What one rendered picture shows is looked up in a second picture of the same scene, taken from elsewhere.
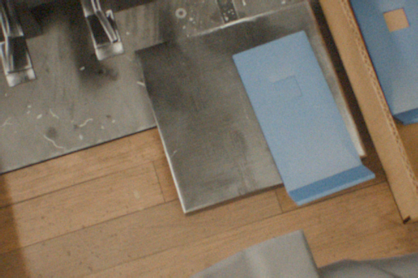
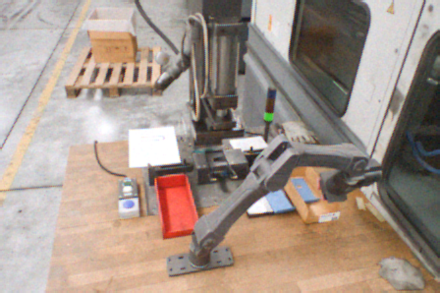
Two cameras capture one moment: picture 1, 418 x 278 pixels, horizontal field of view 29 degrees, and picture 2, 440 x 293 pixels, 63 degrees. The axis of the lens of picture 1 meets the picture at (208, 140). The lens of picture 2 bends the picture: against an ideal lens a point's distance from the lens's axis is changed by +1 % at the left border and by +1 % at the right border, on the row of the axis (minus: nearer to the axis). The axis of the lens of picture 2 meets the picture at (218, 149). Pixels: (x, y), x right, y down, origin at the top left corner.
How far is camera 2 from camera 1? 0.82 m
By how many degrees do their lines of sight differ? 40
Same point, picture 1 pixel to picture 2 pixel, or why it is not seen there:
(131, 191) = not seen: hidden behind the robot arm
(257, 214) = (266, 219)
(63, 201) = not seen: hidden behind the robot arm
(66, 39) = (219, 185)
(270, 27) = not seen: hidden behind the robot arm
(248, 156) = (264, 205)
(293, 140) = (275, 203)
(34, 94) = (210, 194)
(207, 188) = (254, 210)
